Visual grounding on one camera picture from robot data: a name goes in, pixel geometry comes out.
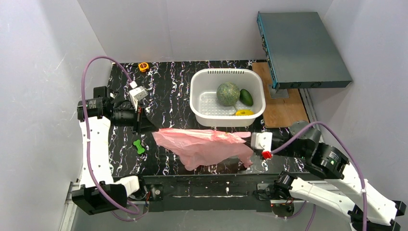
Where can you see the fake yellow fruit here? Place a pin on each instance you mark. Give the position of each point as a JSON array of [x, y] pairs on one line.
[[244, 112]]

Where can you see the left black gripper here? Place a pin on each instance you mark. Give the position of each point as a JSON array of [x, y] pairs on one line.
[[139, 119]]

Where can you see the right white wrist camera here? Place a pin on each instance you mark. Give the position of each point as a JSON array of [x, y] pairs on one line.
[[261, 141]]

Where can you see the green fake melon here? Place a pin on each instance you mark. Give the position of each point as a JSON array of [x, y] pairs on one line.
[[228, 94]]

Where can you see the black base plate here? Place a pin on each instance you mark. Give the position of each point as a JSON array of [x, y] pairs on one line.
[[206, 192]]

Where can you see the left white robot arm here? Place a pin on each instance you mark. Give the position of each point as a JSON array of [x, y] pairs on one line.
[[98, 191]]

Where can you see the orange tape measure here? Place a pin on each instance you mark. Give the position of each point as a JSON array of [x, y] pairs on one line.
[[143, 67]]

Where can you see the pink plastic bag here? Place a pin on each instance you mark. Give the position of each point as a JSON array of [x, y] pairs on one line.
[[196, 147]]

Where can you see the grey metal box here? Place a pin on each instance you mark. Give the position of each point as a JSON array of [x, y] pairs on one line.
[[300, 52]]

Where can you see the white plastic basin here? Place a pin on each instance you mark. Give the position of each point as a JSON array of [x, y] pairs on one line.
[[203, 99]]

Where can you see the wooden board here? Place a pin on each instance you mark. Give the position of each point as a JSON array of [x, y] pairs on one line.
[[279, 112]]

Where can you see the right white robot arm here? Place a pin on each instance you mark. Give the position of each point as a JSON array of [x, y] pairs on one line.
[[357, 201]]

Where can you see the black marble mat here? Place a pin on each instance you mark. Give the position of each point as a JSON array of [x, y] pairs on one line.
[[167, 106]]

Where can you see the green bone toy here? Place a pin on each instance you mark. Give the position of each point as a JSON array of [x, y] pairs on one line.
[[138, 145]]

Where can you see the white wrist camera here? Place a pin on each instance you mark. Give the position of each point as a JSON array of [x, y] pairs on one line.
[[261, 141], [137, 94]]

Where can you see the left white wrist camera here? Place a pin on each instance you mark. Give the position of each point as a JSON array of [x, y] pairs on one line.
[[137, 94]]

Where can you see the fake green avocado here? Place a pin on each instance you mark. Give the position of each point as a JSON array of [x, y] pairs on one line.
[[246, 98]]

